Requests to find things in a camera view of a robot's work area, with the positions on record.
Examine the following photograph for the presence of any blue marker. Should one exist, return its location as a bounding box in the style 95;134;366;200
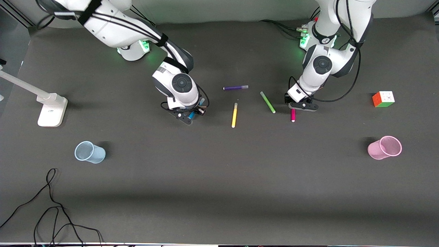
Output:
187;98;205;120

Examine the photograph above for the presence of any green marker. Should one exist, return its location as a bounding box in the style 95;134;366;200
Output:
260;91;276;114

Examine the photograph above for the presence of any multicoloured puzzle cube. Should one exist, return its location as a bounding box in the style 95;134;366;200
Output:
372;91;395;108

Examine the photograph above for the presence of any translucent pink plastic cup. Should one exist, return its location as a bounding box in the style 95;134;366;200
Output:
367;136;402;160

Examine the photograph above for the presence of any translucent blue plastic cup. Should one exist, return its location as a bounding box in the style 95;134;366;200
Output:
74;141;106;164

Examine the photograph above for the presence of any white stand with base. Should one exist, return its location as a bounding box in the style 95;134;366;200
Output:
0;70;68;127

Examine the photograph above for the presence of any black left arm base cable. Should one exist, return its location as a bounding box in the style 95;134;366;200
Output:
259;9;318;39

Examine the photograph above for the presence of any black arm base cable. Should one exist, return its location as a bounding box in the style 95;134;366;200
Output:
259;9;318;39
130;5;157;27

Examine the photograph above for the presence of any black right arm base cable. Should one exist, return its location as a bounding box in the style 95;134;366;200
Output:
130;5;157;27

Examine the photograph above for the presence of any loose thin black cable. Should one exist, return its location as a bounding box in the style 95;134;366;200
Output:
0;168;104;247

